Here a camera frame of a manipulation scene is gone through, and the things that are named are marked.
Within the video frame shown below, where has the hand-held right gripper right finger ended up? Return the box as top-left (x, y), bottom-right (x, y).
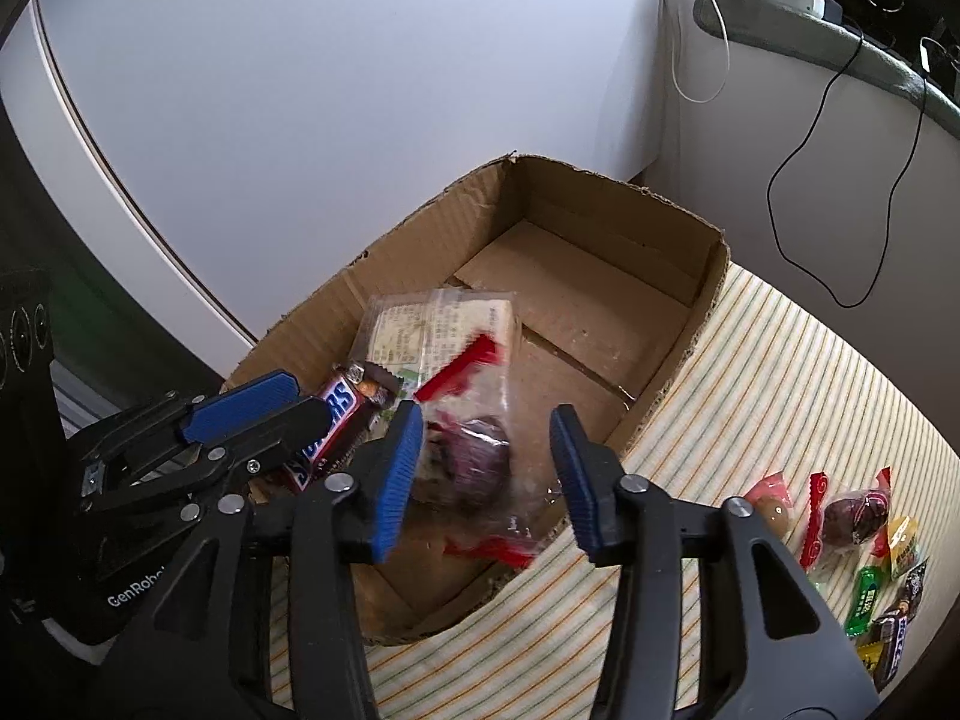
top-left (549, 403), bottom-right (878, 720)

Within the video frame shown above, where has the brown chocolate bar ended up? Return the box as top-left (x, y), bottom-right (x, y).
top-left (289, 362), bottom-right (398, 494)

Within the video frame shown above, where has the dark wrapped candy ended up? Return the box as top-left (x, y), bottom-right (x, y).
top-left (896, 559), bottom-right (929, 605)

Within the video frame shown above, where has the black cable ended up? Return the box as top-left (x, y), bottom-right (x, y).
top-left (769, 22), bottom-right (931, 310)

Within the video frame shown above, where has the mini chocolate bar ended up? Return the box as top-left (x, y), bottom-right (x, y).
top-left (870, 607), bottom-right (916, 691)

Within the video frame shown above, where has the white cabinet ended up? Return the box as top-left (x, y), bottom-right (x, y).
top-left (0, 0), bottom-right (683, 383)

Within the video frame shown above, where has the clear red pastry packet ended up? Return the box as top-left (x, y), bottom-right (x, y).
top-left (412, 334), bottom-right (571, 565)

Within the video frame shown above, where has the yellow-green candy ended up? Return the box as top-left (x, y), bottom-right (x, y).
top-left (889, 516), bottom-right (922, 578)

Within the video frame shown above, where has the green candy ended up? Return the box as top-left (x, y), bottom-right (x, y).
top-left (844, 566), bottom-right (887, 638)

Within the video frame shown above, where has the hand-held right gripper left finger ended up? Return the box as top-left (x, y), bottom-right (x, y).
top-left (90, 401), bottom-right (428, 720)

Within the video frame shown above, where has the white cable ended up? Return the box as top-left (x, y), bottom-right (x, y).
top-left (666, 0), bottom-right (732, 104)

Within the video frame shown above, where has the red-edged dark plum packet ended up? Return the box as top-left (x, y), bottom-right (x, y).
top-left (799, 467), bottom-right (893, 572)

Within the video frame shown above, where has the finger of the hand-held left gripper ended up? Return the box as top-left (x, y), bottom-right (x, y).
top-left (79, 396), bottom-right (328, 523)
top-left (75, 370), bottom-right (301, 467)

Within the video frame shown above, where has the grey window sill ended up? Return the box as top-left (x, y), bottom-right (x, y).
top-left (694, 0), bottom-right (960, 130)

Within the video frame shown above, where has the cardboard box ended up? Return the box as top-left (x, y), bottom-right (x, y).
top-left (221, 154), bottom-right (732, 650)

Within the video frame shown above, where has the pink egg snack packet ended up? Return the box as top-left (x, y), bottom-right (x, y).
top-left (742, 471), bottom-right (796, 541)

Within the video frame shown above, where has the striped mat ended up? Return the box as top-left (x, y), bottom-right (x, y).
top-left (266, 262), bottom-right (960, 720)

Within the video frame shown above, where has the beige biscuit packet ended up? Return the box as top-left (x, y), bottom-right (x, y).
top-left (351, 289), bottom-right (523, 392)

